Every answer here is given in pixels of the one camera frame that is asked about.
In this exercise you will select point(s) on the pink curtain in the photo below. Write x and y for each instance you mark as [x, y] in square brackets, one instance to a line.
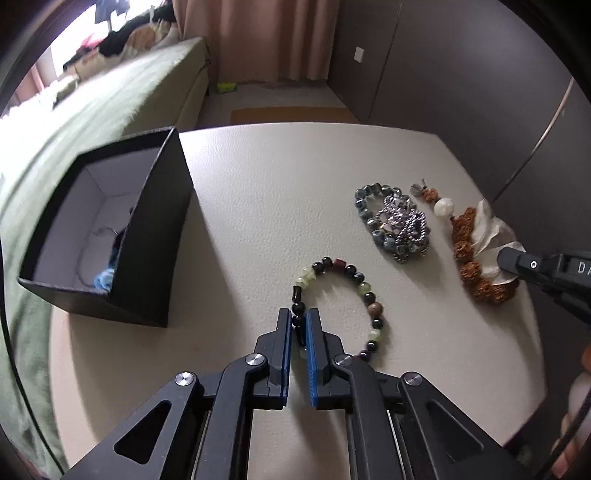
[258, 37]

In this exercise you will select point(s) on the pile of clothes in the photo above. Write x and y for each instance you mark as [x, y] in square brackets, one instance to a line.
[124, 37]

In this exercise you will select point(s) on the small green object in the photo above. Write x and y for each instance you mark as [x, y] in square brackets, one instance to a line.
[226, 86]

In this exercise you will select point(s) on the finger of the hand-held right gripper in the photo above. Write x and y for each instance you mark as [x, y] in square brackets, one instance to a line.
[519, 263]

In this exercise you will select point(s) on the person's right hand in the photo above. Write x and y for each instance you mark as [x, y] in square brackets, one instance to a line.
[575, 454]

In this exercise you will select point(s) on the dark wardrobe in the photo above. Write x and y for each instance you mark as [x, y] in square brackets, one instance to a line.
[461, 83]

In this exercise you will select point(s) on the white wall outlet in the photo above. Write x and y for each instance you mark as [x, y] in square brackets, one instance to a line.
[359, 54]

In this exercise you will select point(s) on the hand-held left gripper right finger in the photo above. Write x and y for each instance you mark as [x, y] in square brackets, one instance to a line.
[314, 355]

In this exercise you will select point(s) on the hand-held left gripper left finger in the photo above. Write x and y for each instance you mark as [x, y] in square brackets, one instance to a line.
[287, 355]

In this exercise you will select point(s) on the black jewelry box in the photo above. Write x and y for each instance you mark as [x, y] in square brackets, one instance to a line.
[152, 240]

